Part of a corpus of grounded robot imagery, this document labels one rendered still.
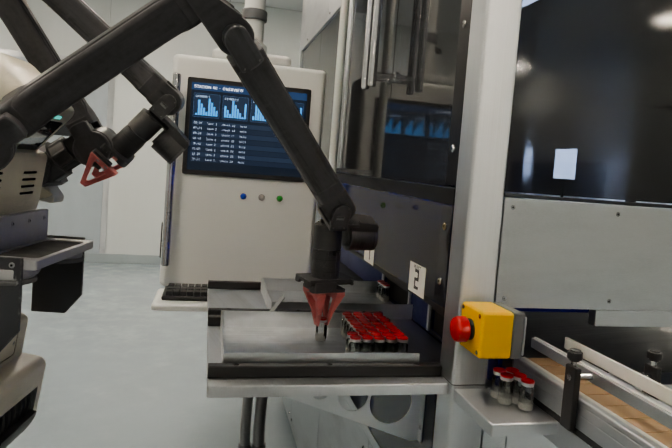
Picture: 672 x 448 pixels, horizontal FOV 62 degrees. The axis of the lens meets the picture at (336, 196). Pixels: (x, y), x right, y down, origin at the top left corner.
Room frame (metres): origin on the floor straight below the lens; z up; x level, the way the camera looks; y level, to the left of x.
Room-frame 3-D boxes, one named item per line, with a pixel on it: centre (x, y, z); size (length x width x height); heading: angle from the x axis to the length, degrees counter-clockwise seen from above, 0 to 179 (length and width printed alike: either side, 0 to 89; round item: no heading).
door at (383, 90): (1.63, -0.07, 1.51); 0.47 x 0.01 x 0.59; 13
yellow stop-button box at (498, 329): (0.87, -0.26, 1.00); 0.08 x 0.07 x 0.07; 103
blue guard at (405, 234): (1.93, 0.01, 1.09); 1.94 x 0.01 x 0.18; 13
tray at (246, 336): (1.06, 0.03, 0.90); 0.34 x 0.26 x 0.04; 103
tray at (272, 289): (1.42, -0.01, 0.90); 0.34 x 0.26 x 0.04; 103
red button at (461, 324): (0.86, -0.21, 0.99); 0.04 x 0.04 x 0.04; 13
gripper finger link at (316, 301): (1.11, 0.01, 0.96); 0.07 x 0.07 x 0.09; 28
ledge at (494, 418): (0.87, -0.30, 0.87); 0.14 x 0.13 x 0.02; 103
